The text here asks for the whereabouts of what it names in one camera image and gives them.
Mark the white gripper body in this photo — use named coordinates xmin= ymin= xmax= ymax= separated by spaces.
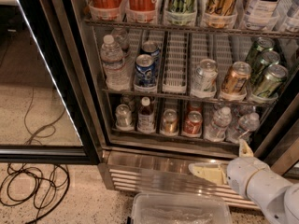
xmin=227 ymin=157 xmax=270 ymax=199

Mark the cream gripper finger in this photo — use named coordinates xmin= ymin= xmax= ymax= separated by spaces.
xmin=188 ymin=162 xmax=227 ymax=185
xmin=239 ymin=139 xmax=253 ymax=157

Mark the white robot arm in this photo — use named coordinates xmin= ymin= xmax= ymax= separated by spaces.
xmin=188 ymin=139 xmax=299 ymax=224

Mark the clear water bottle bottom shelf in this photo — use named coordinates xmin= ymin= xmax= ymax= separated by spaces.
xmin=204 ymin=106 xmax=232 ymax=142

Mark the gold can bottom shelf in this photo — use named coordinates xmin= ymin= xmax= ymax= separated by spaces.
xmin=161 ymin=109 xmax=178 ymax=136

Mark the brown glass drink bottle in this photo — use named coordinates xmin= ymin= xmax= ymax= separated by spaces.
xmin=137 ymin=97 xmax=155 ymax=133

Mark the stainless steel fridge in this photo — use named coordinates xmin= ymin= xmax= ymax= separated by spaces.
xmin=34 ymin=0 xmax=299 ymax=217

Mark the empty white shelf organizer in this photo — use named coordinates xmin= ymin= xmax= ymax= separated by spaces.
xmin=163 ymin=33 xmax=189 ymax=94

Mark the large water bottle middle shelf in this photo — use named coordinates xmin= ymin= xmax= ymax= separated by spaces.
xmin=100 ymin=35 xmax=130 ymax=91

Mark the white bottle top right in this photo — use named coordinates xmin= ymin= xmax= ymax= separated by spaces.
xmin=278 ymin=0 xmax=299 ymax=34

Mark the white carton top shelf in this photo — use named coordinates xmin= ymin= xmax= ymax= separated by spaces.
xmin=241 ymin=0 xmax=280 ymax=31

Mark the rear water bottle middle shelf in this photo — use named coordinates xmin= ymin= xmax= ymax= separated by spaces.
xmin=111 ymin=28 xmax=130 ymax=57

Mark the glass fridge door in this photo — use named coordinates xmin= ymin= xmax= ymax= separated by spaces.
xmin=0 ymin=0 xmax=100 ymax=164

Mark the red soda can front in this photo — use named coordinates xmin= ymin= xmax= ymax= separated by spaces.
xmin=182 ymin=111 xmax=203 ymax=137

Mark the red soda can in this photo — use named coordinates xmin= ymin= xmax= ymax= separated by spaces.
xmin=187 ymin=101 xmax=203 ymax=113
xmin=182 ymin=111 xmax=203 ymax=137

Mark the red soda can rear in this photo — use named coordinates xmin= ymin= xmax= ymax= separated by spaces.
xmin=187 ymin=101 xmax=203 ymax=113

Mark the green can front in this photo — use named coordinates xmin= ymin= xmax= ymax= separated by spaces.
xmin=252 ymin=64 xmax=288 ymax=98

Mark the gold copper can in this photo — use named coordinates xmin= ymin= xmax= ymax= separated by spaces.
xmin=220 ymin=62 xmax=251 ymax=101

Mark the clear plastic bin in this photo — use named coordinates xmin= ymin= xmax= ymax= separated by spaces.
xmin=130 ymin=192 xmax=233 ymax=224

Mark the white silver can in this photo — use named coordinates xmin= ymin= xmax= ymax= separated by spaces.
xmin=191 ymin=59 xmax=218 ymax=98

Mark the green can middle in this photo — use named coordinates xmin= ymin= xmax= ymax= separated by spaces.
xmin=250 ymin=50 xmax=280 ymax=85

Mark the green can rear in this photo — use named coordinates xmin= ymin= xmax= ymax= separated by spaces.
xmin=245 ymin=37 xmax=275 ymax=64

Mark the silver can bottom left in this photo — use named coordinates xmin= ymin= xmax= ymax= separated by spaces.
xmin=115 ymin=105 xmax=133 ymax=131

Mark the blue soda can front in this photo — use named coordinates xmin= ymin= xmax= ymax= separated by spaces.
xmin=134 ymin=54 xmax=156 ymax=91

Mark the blue soda can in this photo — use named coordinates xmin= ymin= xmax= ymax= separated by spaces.
xmin=134 ymin=54 xmax=156 ymax=91
xmin=140 ymin=40 xmax=160 ymax=66

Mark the blue soda can rear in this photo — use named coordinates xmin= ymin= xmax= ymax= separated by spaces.
xmin=140 ymin=40 xmax=160 ymax=66

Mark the gold tall can top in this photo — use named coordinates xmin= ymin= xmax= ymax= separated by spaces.
xmin=203 ymin=0 xmax=237 ymax=29

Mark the green tall can top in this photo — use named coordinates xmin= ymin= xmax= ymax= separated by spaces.
xmin=164 ymin=0 xmax=197 ymax=26

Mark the orange can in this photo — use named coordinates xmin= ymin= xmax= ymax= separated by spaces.
xmin=126 ymin=0 xmax=157 ymax=24
xmin=89 ymin=0 xmax=125 ymax=21

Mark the orange can top left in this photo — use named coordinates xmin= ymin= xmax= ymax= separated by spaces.
xmin=89 ymin=0 xmax=125 ymax=21

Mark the black cable on floor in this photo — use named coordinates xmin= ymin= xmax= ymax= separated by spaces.
xmin=0 ymin=87 xmax=71 ymax=224

